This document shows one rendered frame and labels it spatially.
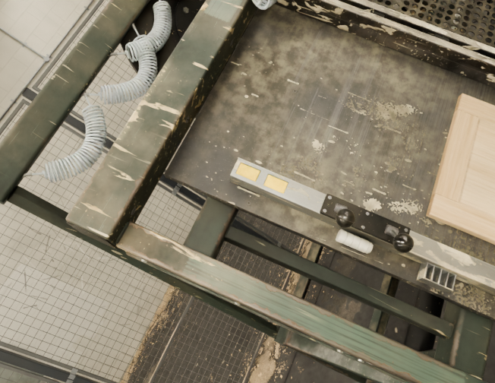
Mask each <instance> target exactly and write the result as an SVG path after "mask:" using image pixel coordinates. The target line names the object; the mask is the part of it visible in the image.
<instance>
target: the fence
mask: <svg viewBox="0 0 495 383"><path fill-rule="evenodd" d="M241 163H243V164H245V165H247V166H250V167H252V168H255V169H257V170H260V174H259V176H258V178H257V181H256V182H255V181H252V180H250V179H247V178H245V177H243V176H240V175H239V174H236V172H237V170H238V168H239V166H240V164H241ZM268 175H271V176H274V177H276V178H277V179H281V180H282V181H285V182H287V183H288V184H287V187H286V189H285V192H284V194H283V193H281V192H278V191H276V190H273V189H271V188H268V187H266V186H265V185H264V182H265V181H266V178H267V176H268ZM230 182H233V183H235V184H237V185H240V186H242V187H244V188H247V189H249V190H251V191H253V192H256V193H258V194H260V195H262V196H265V197H267V198H270V199H272V200H274V201H277V202H279V203H281V204H284V205H286V206H288V207H291V208H293V209H295V210H298V211H300V212H302V213H304V214H307V215H309V216H311V217H314V218H316V219H318V220H321V221H323V222H325V223H328V224H330V225H332V226H335V227H337V228H339V229H343V230H345V231H347V232H349V233H352V234H354V235H356V236H359V237H360V238H363V239H366V240H368V241H369V242H372V243H374V244H376V245H379V246H381V247H383V248H386V249H388V250H390V251H392V252H395V253H397V254H399V255H402V256H404V257H406V258H409V259H411V260H413V261H416V262H418V263H420V264H423V263H425V262H428V263H430V264H433V265H435V266H437V267H440V268H442V269H444V270H446V271H449V272H451V273H454V274H456V275H457V276H456V279H457V280H460V281H462V282H464V283H467V284H469V285H471V286H474V287H476V288H478V289H480V290H483V291H485V292H487V293H490V294H492V295H494V296H495V266H493V265H492V264H488V263H487V262H484V261H482V260H479V259H477V258H474V257H472V256H470V255H467V254H465V253H463V252H460V251H458V250H456V249H454V248H451V247H449V246H447V245H444V244H442V243H439V242H437V241H434V240H432V239H429V238H427V237H426V236H422V235H420V234H418V233H415V232H413V231H411V230H410V233H409V235H410V236H411V237H412V238H413V240H414V246H413V249H412V250H411V251H410V252H406V253H401V252H398V251H397V250H396V249H395V248H394V246H393V245H392V244H390V243H388V242H385V241H383V240H381V239H378V238H376V237H374V236H371V235H369V234H367V233H364V232H362V231H360V230H358V229H355V228H353V227H351V226H350V227H348V228H343V227H341V226H339V225H338V223H337V222H336V220H334V219H332V218H330V217H327V216H325V215H322V214H320V209H321V207H322V205H323V202H324V199H325V197H326V195H325V194H324V193H322V192H319V191H317V190H314V189H312V188H309V187H307V186H306V185H302V184H300V183H298V182H295V181H293V180H291V179H288V178H286V177H284V176H281V175H279V174H277V173H274V172H272V171H269V170H268V169H264V168H263V167H261V166H258V165H255V164H253V163H250V162H248V161H246V160H243V159H242V158H238V160H237V162H236V164H235V166H234V168H233V170H232V172H231V174H230Z"/></svg>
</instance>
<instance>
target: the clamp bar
mask: <svg viewBox="0 0 495 383"><path fill-rule="evenodd" d="M275 4H276V5H279V6H281V7H284V8H287V9H289V10H291V11H295V12H297V13H299V14H303V15H305V16H307V17H311V18H313V19H315V20H317V21H321V22H323V23H325V24H329V25H331V26H333V27H337V28H339V29H341V30H344V31H347V32H349V33H353V34H354V35H357V36H360V37H363V38H365V39H367V40H370V41H373V42H375V43H379V44H380V45H383V46H386V47H389V48H391V49H394V50H396V51H399V52H402V53H405V54H406V55H410V56H412V57H415V58H417V59H420V60H422V61H425V62H428V63H431V64H432V65H436V66H438V67H441V68H444V69H446V70H448V71H451V72H454V73H456V74H460V75H461V76H464V77H467V78H470V79H472V80H474V81H477V82H480V83H482V84H486V85H487V86H490V87H493V88H495V48H493V47H492V46H488V45H486V44H483V43H480V42H478V41H475V40H472V39H469V38H467V37H465V36H461V35H459V34H457V33H453V32H451V31H448V30H445V29H443V28H441V27H437V26H435V25H433V24H429V23H427V22H424V21H421V20H418V19H416V18H414V17H410V16H408V15H406V14H403V13H400V12H397V11H394V10H392V9H390V8H386V7H384V6H382V5H378V4H376V3H373V2H370V1H368V0H277V1H276V3H275Z"/></svg>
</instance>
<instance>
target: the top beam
mask: <svg viewBox="0 0 495 383"><path fill-rule="evenodd" d="M256 10H257V6H256V5H255V4H254V3H253V2H252V0H206V1H205V2H204V4H203V6H202V7H201V9H200V10H199V11H198V13H197V15H196V17H195V18H194V19H193V21H192V22H191V24H190V26H189V28H188V29H187V30H186V32H185V33H184V35H183V37H182V38H181V40H180V41H179V43H178V45H177V46H176V47H175V49H174V51H173V52H172V54H171V55H170V56H169V58H168V60H167V62H166V63H165V64H164V66H163V67H162V69H161V71H160V73H159V74H158V75H157V77H156V79H155V80H154V82H153V83H152V85H151V86H150V88H149V90H148V91H147V92H146V94H145V96H144V97H143V99H142V100H141V101H140V103H139V105H138V107H137V108H136V109H135V111H134V113H133V114H132V116H131V117H130V119H129V120H128V122H127V124H126V125H125V127H124V128H123V130H122V131H121V133H120V135H119V136H118V137H117V139H116V141H115V143H114V144H113V145H112V147H111V148H110V150H109V152H108V153H107V154H106V156H105V158H104V159H103V161H102V162H101V164H100V165H99V167H98V169H97V170H96V171H95V173H94V175H93V177H92V178H91V180H90V181H89V182H88V184H87V186H86V188H85V189H84V190H83V192H82V193H81V195H80V197H79V198H78V199H77V201H76V203H75V204H74V206H73V207H72V209H71V211H70V212H69V214H68V215H67V216H66V220H67V224H69V225H70V226H72V227H73V228H75V229H76V230H77V231H79V232H80V233H82V234H84V235H85V236H89V237H90V238H92V239H95V240H97V241H99V242H101V243H103V244H105V245H108V246H110V247H112V248H115V249H118V247H117V246H116V244H117V243H115V242H116V240H117V238H118V237H119V235H120V233H121V231H122V230H123V229H124V227H125V224H126V223H127V222H130V220H132V221H133V222H134V223H135V222H136V220H137V218H138V217H139V215H140V213H141V211H142V210H143V208H144V206H145V204H146V203H147V201H148V199H149V198H150V196H151V194H152V193H153V190H154V188H155V187H156V185H157V183H158V182H159V180H160V178H161V177H162V174H163V173H164V171H165V170H166V167H167V166H168V164H169V162H170V160H171V159H172V157H173V155H174V154H175V152H176V150H177V149H178V146H179V144H180V143H181V141H182V139H183V138H184V136H185V134H186V133H187V131H188V129H189V128H190V126H191V123H192V122H193V120H194V118H195V117H196V115H197V113H198V112H199V110H200V108H201V106H202V105H203V102H204V101H205V99H206V98H207V96H208V94H209V92H210V90H211V89H212V87H213V85H214V84H215V82H216V79H217V78H218V76H219V74H220V73H221V71H222V69H223V68H224V66H225V64H226V62H227V61H228V59H229V57H230V55H231V54H232V52H233V50H234V48H235V47H236V45H237V43H238V41H239V40H240V38H241V36H242V34H243V32H244V31H245V29H246V27H247V25H248V24H249V22H250V20H251V18H252V17H253V15H254V13H255V11H256Z"/></svg>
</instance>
